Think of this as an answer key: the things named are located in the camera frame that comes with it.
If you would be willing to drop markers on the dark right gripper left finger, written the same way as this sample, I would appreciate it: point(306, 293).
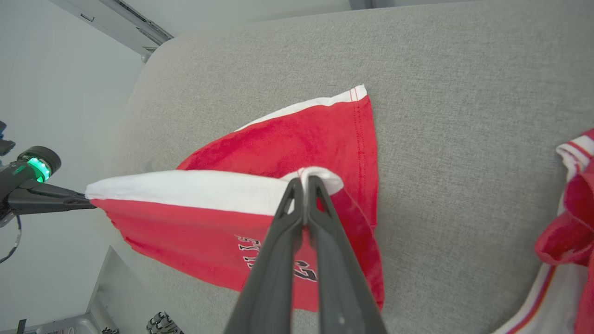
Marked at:
point(274, 287)

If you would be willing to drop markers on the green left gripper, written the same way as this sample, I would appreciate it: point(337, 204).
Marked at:
point(9, 183)

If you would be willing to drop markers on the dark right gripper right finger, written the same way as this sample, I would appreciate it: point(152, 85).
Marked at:
point(343, 297)

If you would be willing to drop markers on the red shorts white trim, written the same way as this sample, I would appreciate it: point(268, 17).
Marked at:
point(301, 139)

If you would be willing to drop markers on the red Bulls 23 jersey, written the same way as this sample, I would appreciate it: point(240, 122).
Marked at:
point(571, 232)

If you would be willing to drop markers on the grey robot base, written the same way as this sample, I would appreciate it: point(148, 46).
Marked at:
point(60, 324)

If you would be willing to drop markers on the black treaded robot wheel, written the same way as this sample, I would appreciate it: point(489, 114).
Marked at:
point(162, 324)

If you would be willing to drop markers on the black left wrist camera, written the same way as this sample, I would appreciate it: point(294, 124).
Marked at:
point(4, 144)

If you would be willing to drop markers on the grey metal floor rail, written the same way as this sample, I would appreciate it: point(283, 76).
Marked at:
point(116, 23)

